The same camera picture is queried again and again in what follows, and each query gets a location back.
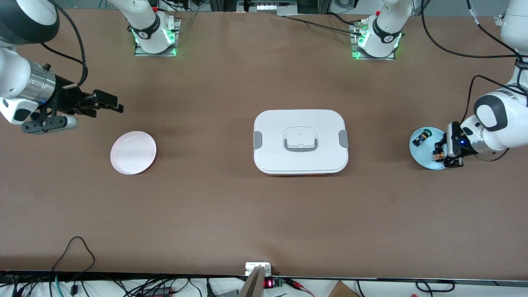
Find light blue round plate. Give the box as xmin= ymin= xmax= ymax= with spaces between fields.
xmin=409 ymin=127 xmax=454 ymax=170

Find pink round plate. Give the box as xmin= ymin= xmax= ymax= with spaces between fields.
xmin=110 ymin=131 xmax=157 ymax=175

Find white lidded container grey latches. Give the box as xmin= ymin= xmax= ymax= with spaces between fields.
xmin=252 ymin=109 xmax=349 ymax=176

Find brown cardboard piece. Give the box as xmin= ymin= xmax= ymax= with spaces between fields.
xmin=328 ymin=280 xmax=360 ymax=297

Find small white box device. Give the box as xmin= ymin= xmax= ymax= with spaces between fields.
xmin=245 ymin=262 xmax=272 ymax=276

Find grey metal bar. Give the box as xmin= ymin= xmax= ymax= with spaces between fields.
xmin=238 ymin=266 xmax=265 ymax=297

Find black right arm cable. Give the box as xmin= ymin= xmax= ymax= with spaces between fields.
xmin=40 ymin=0 xmax=89 ymax=88

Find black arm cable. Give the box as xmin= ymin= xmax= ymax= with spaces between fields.
xmin=40 ymin=0 xmax=89 ymax=88
xmin=421 ymin=0 xmax=528 ymax=162

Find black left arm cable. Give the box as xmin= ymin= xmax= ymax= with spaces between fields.
xmin=421 ymin=0 xmax=528 ymax=162

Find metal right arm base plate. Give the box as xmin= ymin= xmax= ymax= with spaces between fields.
xmin=134 ymin=17 xmax=181 ymax=57

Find black oval cable loop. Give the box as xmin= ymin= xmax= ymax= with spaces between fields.
xmin=415 ymin=280 xmax=456 ymax=293

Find black looped thin cable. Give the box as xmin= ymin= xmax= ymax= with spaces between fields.
xmin=52 ymin=236 xmax=96 ymax=285

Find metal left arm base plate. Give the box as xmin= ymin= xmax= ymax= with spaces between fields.
xmin=350 ymin=23 xmax=396 ymax=61

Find black cable on table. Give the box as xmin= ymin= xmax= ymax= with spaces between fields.
xmin=284 ymin=15 xmax=364 ymax=36

